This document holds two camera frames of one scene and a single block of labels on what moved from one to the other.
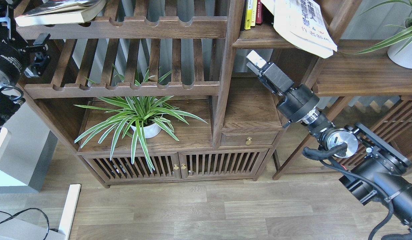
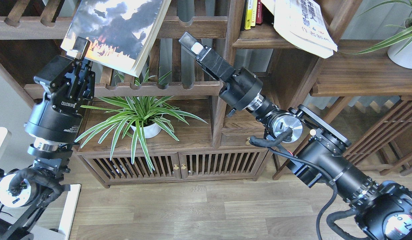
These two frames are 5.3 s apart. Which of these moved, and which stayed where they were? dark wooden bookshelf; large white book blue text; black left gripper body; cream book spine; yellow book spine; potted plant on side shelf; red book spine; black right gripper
Moved: black right gripper; black left gripper body
Stayed: cream book spine; dark wooden bookshelf; potted plant on side shelf; large white book blue text; red book spine; yellow book spine
